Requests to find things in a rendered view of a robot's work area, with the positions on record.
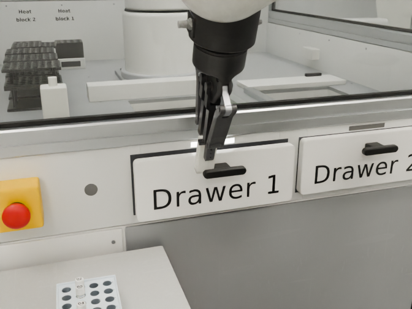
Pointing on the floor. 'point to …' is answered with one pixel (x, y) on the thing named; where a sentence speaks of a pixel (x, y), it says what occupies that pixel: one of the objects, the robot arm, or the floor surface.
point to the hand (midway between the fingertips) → (206, 154)
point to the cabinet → (266, 252)
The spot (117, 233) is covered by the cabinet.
